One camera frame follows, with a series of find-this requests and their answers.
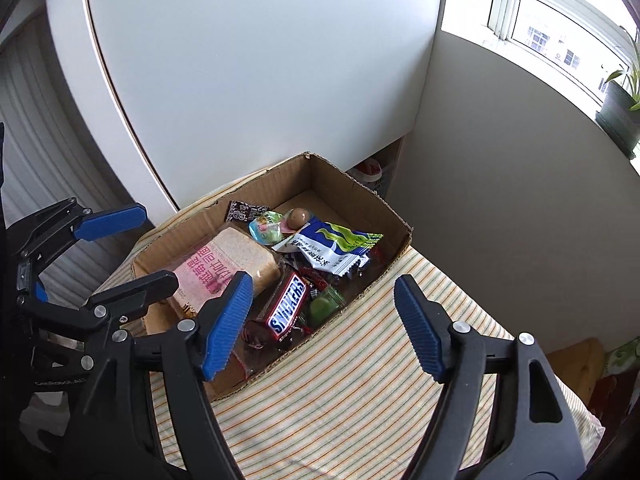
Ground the packaged toast bread slice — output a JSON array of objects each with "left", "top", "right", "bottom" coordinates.
[{"left": 168, "top": 222, "right": 282, "bottom": 318}]

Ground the Snickers chocolate bar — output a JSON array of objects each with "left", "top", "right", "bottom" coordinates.
[{"left": 241, "top": 270, "right": 309, "bottom": 350}]

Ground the dark red dates packet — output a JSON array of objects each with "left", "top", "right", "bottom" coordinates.
[{"left": 344, "top": 244, "right": 388, "bottom": 280}]

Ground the green candy wrapper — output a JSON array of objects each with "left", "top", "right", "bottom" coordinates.
[{"left": 308, "top": 286, "right": 345, "bottom": 330}]

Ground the black patterned candy wrapper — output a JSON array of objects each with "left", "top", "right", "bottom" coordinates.
[{"left": 226, "top": 200, "right": 269, "bottom": 223}]

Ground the round colourful jelly cup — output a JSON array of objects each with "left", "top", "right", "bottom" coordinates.
[{"left": 248, "top": 208, "right": 314, "bottom": 246}]

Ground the blue white soup packet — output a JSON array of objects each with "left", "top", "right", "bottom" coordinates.
[{"left": 272, "top": 218, "right": 383, "bottom": 278}]

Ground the striped yellow table cloth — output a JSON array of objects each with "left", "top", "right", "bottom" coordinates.
[{"left": 92, "top": 169, "right": 606, "bottom": 480}]

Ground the brown cardboard box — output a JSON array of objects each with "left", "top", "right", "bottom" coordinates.
[{"left": 128, "top": 153, "right": 411, "bottom": 400}]

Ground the green white carton box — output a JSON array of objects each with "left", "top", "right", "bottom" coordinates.
[{"left": 603, "top": 337, "right": 640, "bottom": 377}]

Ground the white cabinet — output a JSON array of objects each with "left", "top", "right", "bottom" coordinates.
[{"left": 46, "top": 0, "right": 440, "bottom": 223}]

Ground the potted spider plant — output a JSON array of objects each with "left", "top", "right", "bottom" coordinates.
[{"left": 596, "top": 26, "right": 639, "bottom": 160}]

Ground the window frame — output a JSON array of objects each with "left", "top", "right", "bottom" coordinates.
[{"left": 487, "top": 0, "right": 639, "bottom": 104}]

